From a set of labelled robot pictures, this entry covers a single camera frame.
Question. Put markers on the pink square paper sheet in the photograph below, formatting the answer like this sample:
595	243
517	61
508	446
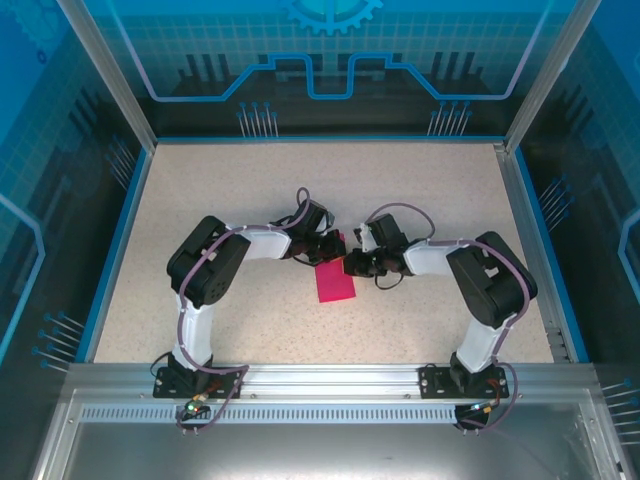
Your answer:
336	285

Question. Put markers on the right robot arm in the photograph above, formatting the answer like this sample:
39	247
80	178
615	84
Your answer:
490	280

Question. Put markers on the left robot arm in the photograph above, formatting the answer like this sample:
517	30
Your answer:
210	265

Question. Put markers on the shiny metal sheet tray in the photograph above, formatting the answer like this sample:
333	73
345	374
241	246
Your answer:
320	450

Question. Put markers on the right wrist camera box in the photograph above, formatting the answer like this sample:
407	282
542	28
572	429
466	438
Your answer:
364	239

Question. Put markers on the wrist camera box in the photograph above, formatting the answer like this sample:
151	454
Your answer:
364	239
329	218

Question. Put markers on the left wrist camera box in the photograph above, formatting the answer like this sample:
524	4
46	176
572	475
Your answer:
329	218

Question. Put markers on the aluminium mounting rail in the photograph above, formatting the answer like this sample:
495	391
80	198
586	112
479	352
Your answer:
330	380

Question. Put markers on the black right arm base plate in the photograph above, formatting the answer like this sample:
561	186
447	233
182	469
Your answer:
432	382

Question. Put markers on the aluminium table side rail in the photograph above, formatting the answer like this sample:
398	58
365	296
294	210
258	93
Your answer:
527	225

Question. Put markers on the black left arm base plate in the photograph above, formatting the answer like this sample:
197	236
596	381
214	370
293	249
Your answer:
167	387

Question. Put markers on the aluminium frame post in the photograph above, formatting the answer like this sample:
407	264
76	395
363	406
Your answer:
550	75
117	75

